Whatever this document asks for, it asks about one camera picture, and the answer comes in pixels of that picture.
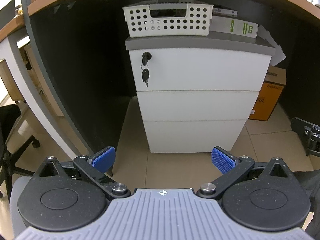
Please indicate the dark cloth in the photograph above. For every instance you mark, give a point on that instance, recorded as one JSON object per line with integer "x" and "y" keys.
{"x": 312, "y": 180}

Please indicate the white paper sheets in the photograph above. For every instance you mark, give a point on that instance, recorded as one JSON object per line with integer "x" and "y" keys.
{"x": 271, "y": 45}

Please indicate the black desk panel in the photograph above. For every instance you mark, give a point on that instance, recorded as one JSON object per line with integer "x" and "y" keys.
{"x": 87, "y": 67}

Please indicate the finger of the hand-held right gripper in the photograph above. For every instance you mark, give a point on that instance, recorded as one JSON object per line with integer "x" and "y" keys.
{"x": 300, "y": 125}

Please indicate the black office chair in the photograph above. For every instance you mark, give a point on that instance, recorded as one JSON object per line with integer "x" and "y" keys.
{"x": 10, "y": 115}

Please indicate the white perforated plastic basket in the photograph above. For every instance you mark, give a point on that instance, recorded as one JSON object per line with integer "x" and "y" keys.
{"x": 170, "y": 28}

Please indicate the white drawer with lock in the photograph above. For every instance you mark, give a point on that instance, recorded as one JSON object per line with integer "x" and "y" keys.
{"x": 200, "y": 70}

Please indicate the slim white box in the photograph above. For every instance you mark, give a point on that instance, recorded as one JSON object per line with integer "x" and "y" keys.
{"x": 225, "y": 11}

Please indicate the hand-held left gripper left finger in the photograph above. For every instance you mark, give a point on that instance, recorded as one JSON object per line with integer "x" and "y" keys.
{"x": 103, "y": 159}

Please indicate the orange cardboard box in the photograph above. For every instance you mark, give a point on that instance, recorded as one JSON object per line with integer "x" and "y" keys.
{"x": 271, "y": 95}

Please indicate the light wooden cabinet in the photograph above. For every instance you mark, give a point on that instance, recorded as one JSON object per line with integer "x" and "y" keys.
{"x": 32, "y": 67}

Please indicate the black monitor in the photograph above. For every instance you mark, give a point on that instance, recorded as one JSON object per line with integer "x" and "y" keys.
{"x": 6, "y": 15}

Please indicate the white drawer cabinet grey top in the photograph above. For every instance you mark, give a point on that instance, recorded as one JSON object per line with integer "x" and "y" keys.
{"x": 200, "y": 42}

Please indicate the person's grey trousers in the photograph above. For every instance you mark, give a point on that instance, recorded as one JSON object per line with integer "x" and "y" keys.
{"x": 17, "y": 205}

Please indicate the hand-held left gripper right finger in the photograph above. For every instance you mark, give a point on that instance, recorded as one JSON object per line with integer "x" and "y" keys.
{"x": 222, "y": 161}

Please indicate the white desk frame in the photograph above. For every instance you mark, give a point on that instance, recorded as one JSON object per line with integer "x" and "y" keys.
{"x": 27, "y": 90}

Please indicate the black-headed key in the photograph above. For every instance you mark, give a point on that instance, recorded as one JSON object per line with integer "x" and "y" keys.
{"x": 145, "y": 75}
{"x": 146, "y": 56}

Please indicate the white deep drawer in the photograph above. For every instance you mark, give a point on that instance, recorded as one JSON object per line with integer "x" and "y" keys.
{"x": 195, "y": 136}

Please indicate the grey metal desk leg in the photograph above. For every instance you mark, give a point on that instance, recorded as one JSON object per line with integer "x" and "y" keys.
{"x": 47, "y": 80}

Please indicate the white box green label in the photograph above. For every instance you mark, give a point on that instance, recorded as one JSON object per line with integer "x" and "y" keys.
{"x": 232, "y": 26}

